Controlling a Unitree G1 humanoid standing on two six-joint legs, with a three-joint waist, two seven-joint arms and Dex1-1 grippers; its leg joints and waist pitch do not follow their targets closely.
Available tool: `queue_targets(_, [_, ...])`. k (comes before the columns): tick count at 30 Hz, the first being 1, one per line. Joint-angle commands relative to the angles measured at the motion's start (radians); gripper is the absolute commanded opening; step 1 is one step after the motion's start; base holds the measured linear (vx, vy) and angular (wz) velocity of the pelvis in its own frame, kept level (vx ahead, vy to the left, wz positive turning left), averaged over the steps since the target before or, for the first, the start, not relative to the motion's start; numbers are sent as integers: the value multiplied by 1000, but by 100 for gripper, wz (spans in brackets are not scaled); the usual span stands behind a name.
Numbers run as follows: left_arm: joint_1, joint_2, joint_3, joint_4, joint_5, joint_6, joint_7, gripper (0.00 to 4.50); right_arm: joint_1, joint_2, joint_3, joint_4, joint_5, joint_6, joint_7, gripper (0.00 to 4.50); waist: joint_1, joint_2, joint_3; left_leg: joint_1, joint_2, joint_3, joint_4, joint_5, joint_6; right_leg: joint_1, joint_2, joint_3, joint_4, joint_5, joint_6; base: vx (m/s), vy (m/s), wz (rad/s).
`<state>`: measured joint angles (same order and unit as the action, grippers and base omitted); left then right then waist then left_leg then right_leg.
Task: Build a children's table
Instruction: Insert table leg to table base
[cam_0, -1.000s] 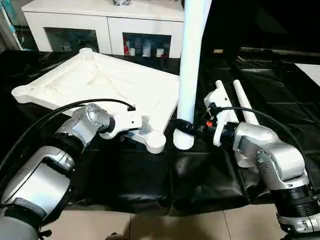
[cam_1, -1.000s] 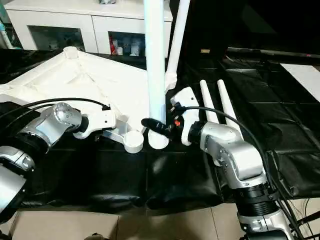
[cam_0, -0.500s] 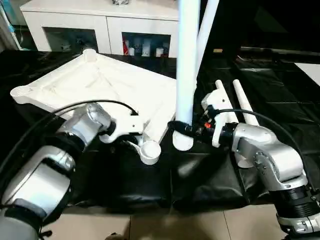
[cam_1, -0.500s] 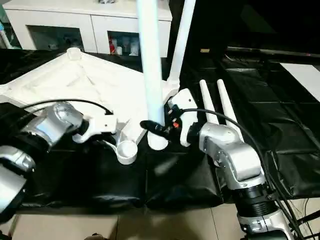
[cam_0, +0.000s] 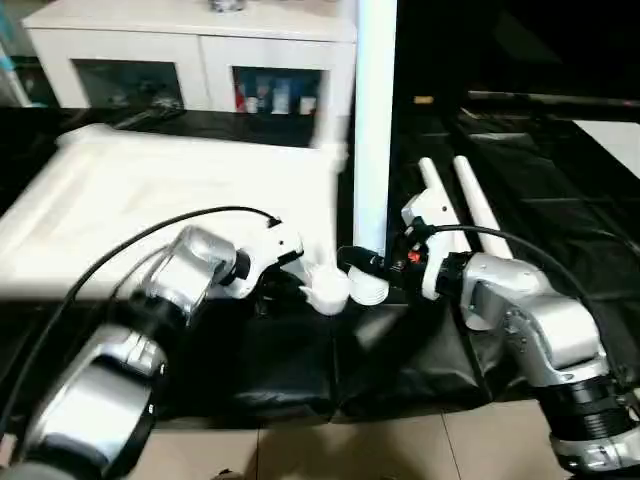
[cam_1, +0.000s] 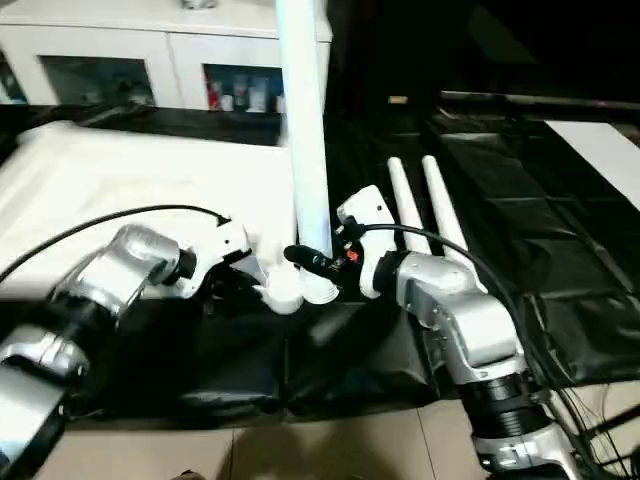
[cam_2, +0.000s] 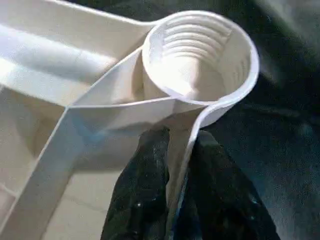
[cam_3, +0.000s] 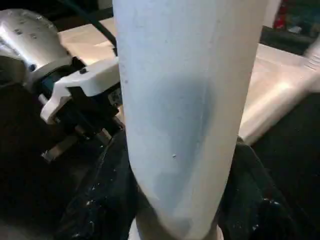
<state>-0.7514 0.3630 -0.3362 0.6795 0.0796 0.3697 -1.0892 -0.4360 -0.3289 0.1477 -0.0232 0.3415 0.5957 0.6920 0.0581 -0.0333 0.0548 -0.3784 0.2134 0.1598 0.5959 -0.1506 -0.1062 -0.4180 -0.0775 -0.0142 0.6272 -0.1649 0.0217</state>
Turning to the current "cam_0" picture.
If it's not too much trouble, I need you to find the white plastic table top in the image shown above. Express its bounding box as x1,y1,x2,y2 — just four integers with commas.
0,124,353,314

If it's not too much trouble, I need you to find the black plastic mat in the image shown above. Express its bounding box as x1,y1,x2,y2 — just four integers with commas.
0,95,640,421

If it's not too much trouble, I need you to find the white flat board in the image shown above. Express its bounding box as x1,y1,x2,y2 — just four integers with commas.
573,119,640,179

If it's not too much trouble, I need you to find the white cabinet with glass doors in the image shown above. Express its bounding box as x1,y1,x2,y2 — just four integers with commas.
20,0,359,114

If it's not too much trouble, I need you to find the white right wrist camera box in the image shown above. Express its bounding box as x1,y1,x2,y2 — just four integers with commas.
399,189,453,253

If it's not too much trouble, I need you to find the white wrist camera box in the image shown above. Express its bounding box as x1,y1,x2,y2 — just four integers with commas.
222,224,306,301
399,189,453,253

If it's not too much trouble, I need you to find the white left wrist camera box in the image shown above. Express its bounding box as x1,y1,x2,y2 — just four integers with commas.
222,224,306,301

